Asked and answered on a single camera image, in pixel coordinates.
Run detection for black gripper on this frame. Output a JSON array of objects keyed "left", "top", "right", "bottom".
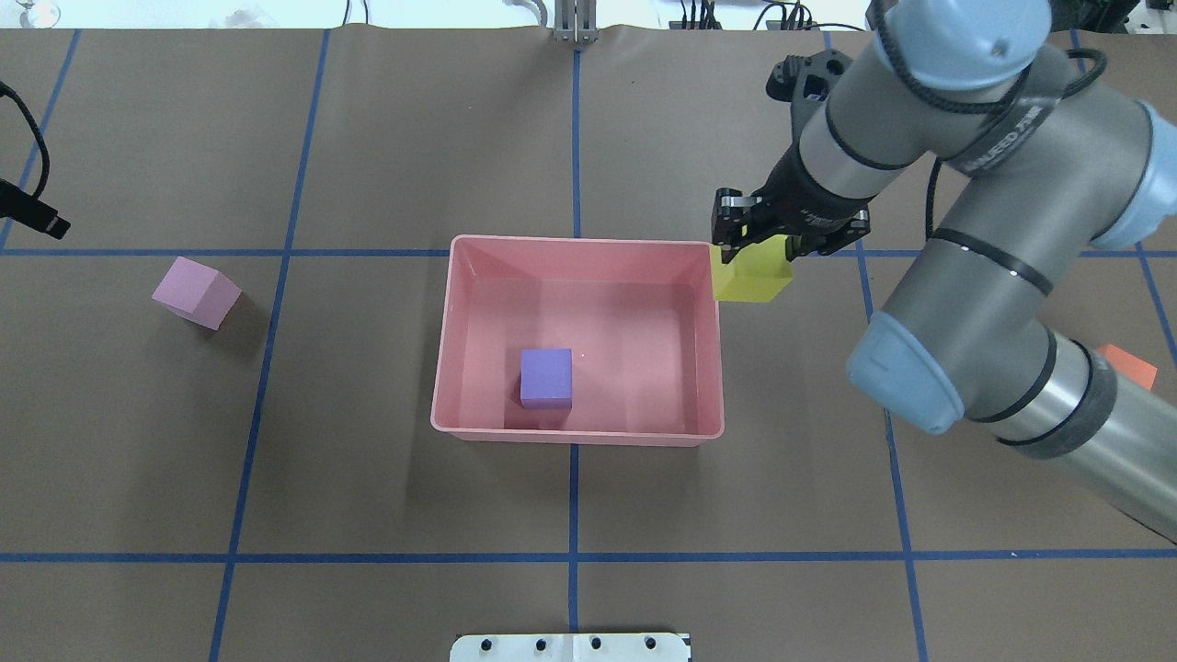
[{"left": 711, "top": 147, "right": 871, "bottom": 265}]

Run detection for yellow foam block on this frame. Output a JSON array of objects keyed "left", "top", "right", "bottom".
[{"left": 709, "top": 236, "right": 794, "bottom": 304}]

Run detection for pink foam block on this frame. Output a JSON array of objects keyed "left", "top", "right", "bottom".
[{"left": 152, "top": 257, "right": 241, "bottom": 331}]

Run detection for purple foam block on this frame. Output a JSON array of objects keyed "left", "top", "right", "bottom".
[{"left": 519, "top": 347, "right": 573, "bottom": 410}]

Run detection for orange foam block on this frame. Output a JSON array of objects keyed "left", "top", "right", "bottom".
[{"left": 1096, "top": 343, "right": 1159, "bottom": 391}]

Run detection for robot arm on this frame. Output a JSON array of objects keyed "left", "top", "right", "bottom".
[{"left": 711, "top": 1, "right": 1173, "bottom": 539}]

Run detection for pink plastic bin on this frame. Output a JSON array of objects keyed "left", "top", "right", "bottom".
[{"left": 430, "top": 234, "right": 725, "bottom": 446}]

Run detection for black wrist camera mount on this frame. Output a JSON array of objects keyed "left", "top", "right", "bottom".
[{"left": 765, "top": 49, "right": 853, "bottom": 143}]

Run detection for aluminium frame post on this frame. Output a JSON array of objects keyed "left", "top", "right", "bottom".
[{"left": 546, "top": 0, "right": 600, "bottom": 46}]

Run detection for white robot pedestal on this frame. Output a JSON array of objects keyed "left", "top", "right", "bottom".
[{"left": 448, "top": 633, "right": 694, "bottom": 661}]

